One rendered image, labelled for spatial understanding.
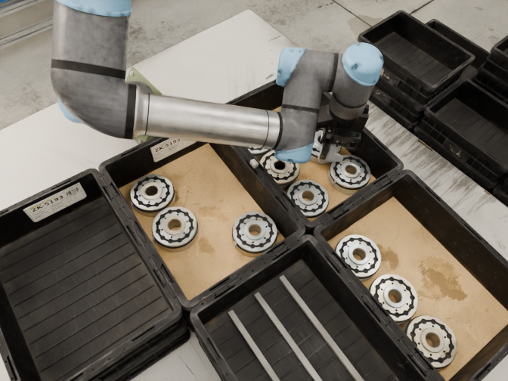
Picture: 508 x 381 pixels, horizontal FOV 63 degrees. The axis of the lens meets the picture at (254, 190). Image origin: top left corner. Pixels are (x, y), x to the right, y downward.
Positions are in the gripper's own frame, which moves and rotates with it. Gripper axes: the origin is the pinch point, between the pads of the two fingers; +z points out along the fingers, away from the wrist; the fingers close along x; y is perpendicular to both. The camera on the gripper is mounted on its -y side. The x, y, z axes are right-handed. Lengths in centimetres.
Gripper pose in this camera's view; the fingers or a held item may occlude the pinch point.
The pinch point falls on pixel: (320, 152)
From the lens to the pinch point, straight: 108.8
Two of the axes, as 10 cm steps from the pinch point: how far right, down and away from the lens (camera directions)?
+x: 1.7, -8.9, 4.3
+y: 9.8, 1.7, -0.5
